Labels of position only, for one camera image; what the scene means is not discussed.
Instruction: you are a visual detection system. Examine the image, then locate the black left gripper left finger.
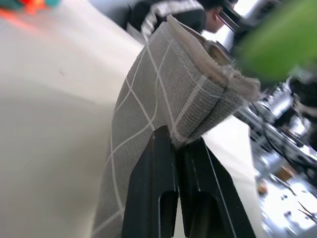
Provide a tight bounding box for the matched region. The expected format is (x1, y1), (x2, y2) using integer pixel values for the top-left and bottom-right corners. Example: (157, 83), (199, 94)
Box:
(121, 125), (179, 238)

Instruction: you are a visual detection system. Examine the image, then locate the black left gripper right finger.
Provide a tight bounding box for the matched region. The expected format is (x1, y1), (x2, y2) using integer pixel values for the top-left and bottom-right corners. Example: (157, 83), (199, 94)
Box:
(177, 137), (257, 238)

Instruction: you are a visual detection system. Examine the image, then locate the grey checked zipper pouch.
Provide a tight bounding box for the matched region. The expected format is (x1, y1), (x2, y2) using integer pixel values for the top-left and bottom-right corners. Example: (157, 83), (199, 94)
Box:
(93, 14), (262, 238)

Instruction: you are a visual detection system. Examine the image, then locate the silver and black machinery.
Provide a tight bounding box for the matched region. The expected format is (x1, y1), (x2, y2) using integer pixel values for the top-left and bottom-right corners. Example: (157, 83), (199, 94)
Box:
(234, 66), (317, 174)

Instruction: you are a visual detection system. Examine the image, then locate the person in dark striped jacket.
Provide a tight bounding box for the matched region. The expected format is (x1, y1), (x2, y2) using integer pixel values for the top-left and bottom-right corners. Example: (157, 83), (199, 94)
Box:
(125, 0), (240, 42)

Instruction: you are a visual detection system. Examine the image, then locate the green object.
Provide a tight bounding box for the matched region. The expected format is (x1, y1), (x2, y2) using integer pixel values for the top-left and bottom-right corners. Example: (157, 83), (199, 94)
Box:
(237, 0), (317, 80)

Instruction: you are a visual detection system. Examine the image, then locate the orange and teal object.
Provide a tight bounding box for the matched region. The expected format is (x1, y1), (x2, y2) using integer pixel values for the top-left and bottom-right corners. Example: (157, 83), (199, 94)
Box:
(0, 0), (62, 14)

